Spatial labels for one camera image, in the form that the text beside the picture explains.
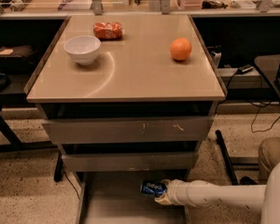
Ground blue pepsi can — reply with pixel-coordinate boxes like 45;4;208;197
140;180;166;198

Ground orange snack bag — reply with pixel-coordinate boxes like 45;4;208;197
93;21;122;40

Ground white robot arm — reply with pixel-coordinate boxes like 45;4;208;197
155;162;280;224

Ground orange fruit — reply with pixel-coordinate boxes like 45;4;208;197
170;37;192;61

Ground middle drawer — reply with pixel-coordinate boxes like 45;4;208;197
62;152;198;172

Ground black bag on shelf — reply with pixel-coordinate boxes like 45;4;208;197
0;45;37;75

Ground open bottom drawer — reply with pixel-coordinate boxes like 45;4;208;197
75;171;189;224

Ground black power adapter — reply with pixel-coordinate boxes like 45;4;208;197
236;64;254;75

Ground top drawer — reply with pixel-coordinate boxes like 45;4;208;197
42;116;213;144

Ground white bowl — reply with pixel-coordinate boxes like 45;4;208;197
63;35;101;65

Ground beige drawer cabinet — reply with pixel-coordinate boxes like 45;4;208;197
23;13;228;224

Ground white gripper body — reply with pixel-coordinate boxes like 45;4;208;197
166;179;183;205

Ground black table leg bar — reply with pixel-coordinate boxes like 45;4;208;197
216;130;239;186

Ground black sneaker white stripes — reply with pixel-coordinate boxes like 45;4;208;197
240;176;257;185

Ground person leg khaki trousers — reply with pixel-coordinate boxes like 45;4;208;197
259;137;280;184

